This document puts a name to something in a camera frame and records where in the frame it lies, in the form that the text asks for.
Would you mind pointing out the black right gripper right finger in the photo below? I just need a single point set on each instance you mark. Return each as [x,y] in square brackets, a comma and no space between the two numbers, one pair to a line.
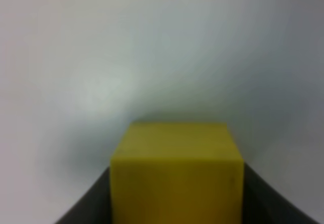
[263,204]

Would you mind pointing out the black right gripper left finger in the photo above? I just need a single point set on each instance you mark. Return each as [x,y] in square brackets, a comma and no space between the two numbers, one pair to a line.
[94,206]

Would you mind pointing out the yellow block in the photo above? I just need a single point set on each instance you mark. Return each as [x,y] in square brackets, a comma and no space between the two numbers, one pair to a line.
[176,173]

